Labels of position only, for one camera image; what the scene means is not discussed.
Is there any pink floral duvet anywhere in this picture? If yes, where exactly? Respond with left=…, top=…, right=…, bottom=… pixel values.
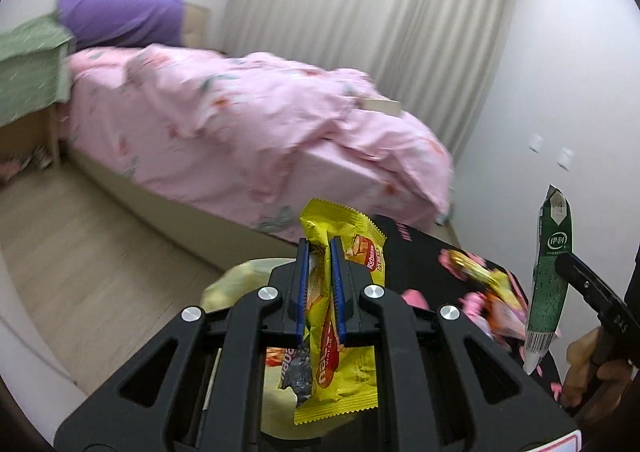
left=66, top=44, right=454, bottom=241

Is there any black pink table mat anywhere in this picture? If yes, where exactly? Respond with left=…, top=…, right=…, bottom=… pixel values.
left=369, top=213, right=566, bottom=402

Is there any grey white curtain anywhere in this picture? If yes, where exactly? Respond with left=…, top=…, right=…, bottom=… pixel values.
left=221, top=0, right=514, bottom=156

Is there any white wall switch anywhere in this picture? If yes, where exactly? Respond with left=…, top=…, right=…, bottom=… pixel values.
left=528, top=134, right=544, bottom=154

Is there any beige bed frame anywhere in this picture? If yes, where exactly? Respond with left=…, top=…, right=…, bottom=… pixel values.
left=66, top=1, right=295, bottom=270

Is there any right hand bare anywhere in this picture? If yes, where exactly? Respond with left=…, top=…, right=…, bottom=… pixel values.
left=560, top=327, right=634, bottom=418

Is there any yellow-green trash bag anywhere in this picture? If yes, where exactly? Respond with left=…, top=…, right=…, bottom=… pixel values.
left=200, top=258, right=294, bottom=312

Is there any green white snack wrapper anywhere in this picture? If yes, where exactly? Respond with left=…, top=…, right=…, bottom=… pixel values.
left=523, top=184, right=573, bottom=375

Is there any yellow snack wrapper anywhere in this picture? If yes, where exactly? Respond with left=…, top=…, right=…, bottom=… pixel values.
left=294, top=198, right=386, bottom=425

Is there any white wall socket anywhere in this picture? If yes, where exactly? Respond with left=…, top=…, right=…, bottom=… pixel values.
left=556, top=147, right=575, bottom=171

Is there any green checked cloth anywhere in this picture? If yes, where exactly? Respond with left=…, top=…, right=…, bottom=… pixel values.
left=0, top=13, right=75, bottom=127

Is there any red gold snack wrapper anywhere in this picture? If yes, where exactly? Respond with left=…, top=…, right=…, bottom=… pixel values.
left=438, top=249, right=521, bottom=309

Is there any purple pillow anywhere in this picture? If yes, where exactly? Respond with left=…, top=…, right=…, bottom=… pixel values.
left=56, top=0, right=186, bottom=50

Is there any wooden nightstand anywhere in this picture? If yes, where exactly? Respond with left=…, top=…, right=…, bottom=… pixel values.
left=1, top=104, right=61, bottom=185

